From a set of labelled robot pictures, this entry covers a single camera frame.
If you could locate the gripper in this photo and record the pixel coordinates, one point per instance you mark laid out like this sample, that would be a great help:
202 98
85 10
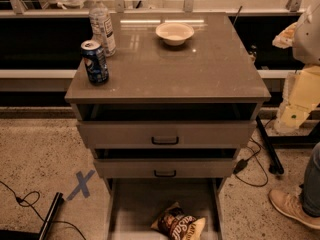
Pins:
307 39

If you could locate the brown chip bag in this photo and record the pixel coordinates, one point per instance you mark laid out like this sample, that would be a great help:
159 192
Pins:
176 225

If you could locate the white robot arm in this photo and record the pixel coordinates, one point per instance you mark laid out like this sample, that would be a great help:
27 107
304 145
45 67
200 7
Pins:
306 45

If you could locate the grey drawer cabinet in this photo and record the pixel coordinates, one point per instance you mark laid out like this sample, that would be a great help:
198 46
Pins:
208 78

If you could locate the middle grey drawer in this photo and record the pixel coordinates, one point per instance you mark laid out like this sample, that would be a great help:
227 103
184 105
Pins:
164 168

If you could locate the bottom grey open drawer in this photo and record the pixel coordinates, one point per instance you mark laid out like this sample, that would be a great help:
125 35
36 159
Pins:
136 203

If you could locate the top grey drawer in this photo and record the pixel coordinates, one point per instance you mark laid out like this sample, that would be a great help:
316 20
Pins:
148 135

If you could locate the black table leg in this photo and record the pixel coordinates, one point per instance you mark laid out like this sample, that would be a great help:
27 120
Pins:
275 166

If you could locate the white bowl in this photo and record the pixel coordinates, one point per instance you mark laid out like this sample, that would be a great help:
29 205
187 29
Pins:
174 33

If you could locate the tan shoe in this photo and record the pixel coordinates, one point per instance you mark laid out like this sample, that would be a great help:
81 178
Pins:
290 206

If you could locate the clear plastic water bottle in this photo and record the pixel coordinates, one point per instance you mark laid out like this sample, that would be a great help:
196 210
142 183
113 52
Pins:
102 28

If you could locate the blue soda can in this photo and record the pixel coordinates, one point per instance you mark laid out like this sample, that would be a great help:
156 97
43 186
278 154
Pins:
95 61

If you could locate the blue tape cross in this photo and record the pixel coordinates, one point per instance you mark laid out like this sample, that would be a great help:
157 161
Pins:
82 185

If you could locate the black bar on floor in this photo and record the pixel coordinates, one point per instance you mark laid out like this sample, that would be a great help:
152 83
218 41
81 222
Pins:
58 199

